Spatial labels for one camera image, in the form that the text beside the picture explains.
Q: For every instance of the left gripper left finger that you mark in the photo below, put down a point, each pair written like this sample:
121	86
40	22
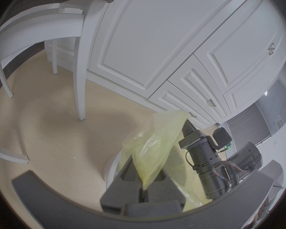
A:
119	189

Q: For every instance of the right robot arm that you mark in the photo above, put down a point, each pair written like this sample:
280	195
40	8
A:
247	156

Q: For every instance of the yellow plastic bag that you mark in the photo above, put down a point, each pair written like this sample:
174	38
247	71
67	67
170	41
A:
152	151

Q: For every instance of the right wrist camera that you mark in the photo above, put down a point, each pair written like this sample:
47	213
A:
221	136

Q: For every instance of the white chair with grey seat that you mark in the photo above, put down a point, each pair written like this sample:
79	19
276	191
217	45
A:
50	25

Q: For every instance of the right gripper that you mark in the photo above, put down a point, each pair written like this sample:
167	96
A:
205	158

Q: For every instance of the white wardrobe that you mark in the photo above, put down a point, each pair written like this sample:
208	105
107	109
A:
169	32

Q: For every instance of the white trash bin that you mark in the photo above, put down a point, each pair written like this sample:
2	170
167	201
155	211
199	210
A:
110	170

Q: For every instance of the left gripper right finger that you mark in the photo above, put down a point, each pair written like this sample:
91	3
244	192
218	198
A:
164	189

